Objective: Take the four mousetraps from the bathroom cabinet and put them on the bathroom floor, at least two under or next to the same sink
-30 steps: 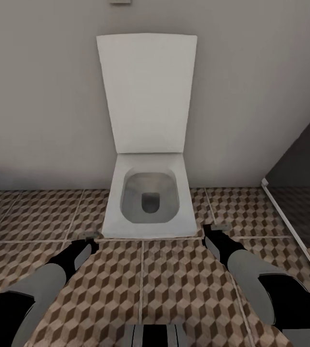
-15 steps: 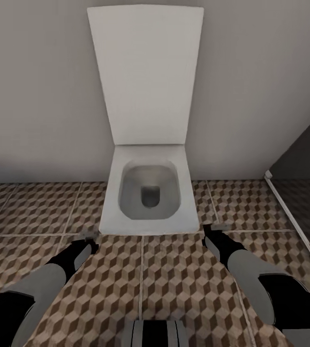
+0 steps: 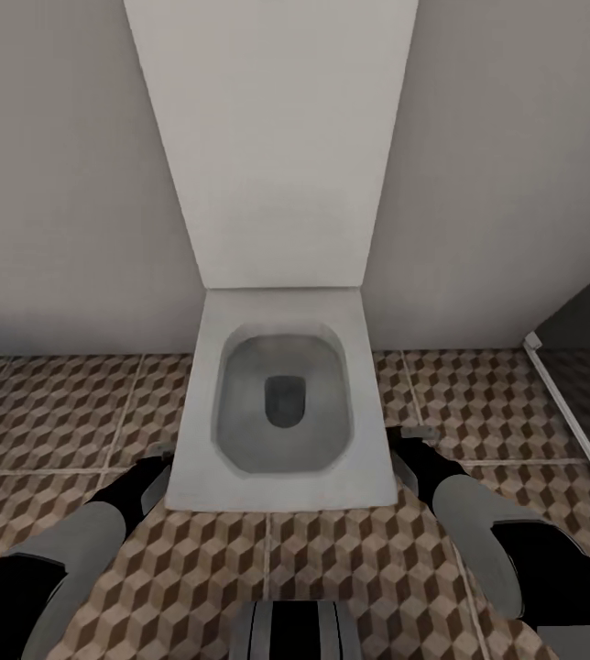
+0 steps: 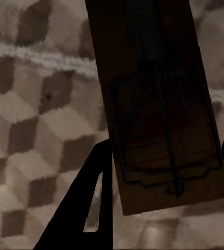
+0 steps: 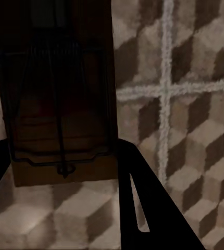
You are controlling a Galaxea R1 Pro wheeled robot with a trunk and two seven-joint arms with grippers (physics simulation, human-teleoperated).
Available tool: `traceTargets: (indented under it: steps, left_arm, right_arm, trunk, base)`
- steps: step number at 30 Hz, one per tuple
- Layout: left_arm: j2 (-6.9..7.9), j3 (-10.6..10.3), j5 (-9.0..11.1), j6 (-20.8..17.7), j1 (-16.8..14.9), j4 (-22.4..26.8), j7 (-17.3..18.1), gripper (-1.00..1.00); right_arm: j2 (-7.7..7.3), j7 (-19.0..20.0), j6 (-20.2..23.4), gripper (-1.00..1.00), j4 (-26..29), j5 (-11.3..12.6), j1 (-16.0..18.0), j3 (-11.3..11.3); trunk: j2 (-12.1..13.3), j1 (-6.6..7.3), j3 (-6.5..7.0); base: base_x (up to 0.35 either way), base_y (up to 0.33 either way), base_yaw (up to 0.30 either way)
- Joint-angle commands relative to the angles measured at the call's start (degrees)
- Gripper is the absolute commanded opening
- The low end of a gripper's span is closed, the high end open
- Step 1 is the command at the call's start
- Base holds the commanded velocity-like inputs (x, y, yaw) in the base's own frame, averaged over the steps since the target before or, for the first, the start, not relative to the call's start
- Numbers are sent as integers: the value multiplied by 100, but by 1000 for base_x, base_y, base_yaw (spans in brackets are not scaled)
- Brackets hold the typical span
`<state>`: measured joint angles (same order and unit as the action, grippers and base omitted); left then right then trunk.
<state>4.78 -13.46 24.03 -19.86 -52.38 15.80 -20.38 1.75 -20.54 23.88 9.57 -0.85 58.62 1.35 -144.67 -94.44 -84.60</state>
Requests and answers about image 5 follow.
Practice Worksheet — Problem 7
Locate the mousetrap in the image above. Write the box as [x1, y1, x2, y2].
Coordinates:
[0, 0, 119, 187]

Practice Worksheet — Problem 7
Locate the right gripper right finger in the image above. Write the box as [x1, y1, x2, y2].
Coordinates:
[118, 139, 205, 250]

